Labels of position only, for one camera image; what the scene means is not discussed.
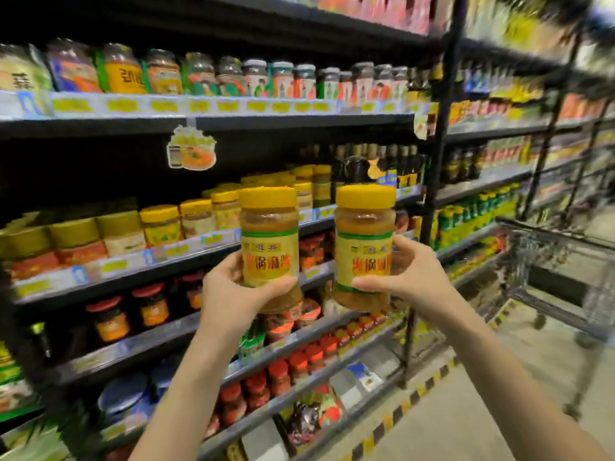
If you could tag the person's left hand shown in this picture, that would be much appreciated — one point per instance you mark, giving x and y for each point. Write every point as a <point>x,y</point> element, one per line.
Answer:
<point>226,302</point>

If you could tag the person's right hand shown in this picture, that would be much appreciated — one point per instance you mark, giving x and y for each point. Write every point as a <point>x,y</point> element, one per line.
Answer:
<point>420,283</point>

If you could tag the person's right thumb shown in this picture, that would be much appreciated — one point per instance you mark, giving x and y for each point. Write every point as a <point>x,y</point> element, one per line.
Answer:
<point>374,283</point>

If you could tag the person's left thumb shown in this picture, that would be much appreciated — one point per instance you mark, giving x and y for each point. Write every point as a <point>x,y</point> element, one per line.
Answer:
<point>276,288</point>

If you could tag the yellow lid sauce jar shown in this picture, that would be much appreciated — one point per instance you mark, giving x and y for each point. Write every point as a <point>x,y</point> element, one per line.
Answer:
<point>364,225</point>
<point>269,235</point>

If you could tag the person's left forearm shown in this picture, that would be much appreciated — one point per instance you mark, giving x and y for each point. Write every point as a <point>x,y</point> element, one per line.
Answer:
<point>192,393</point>

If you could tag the person's right forearm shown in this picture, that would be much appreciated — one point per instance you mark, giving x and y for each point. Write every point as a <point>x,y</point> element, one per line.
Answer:
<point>499,393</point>

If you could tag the row of small red-lid jars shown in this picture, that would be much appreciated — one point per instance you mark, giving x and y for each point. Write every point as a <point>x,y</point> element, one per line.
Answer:
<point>288,364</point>

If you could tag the row of green bottles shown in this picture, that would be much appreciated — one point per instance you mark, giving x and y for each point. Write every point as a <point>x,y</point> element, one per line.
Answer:
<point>471,211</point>

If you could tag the row of dark sauce bottles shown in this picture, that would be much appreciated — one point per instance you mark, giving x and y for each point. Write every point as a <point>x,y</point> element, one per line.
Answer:
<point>384,163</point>

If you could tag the yellow black hazard tape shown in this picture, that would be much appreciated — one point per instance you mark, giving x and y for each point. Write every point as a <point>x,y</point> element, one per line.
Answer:
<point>408,403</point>

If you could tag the row of large red-lid jars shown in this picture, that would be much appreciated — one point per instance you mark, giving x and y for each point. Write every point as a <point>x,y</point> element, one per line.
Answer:
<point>149,307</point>

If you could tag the row of yellow capped jars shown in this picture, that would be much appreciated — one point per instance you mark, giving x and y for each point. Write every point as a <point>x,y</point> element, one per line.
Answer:
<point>158,223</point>

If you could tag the dark shiny food packet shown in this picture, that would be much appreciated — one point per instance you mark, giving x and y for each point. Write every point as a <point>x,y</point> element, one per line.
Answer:
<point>303,422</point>

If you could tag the black metal shelf rack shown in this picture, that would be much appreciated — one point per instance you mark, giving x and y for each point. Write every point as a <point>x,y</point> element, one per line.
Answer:
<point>96,127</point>
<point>480,187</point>

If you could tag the hanging food picture sign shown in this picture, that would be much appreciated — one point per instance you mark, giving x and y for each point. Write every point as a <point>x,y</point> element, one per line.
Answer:
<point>192,151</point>

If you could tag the blue round tin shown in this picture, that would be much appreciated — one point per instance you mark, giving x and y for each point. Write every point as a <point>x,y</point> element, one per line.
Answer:
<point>122,393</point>

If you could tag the metal shopping cart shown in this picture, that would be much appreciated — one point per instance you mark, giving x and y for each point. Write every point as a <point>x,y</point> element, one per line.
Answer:
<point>562,278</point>

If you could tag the strip of yellow price tags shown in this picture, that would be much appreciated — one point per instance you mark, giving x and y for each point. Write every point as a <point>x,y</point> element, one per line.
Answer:
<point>192,106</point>

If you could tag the row of red yellow packets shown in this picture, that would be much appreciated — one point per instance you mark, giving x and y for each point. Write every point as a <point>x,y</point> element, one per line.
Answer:
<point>499,107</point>

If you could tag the row of glass jars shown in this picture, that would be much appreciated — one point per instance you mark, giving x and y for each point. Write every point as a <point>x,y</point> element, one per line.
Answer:
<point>202,74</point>

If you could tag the row of pink packets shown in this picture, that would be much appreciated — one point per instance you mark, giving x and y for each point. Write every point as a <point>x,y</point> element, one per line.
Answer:
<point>379,9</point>

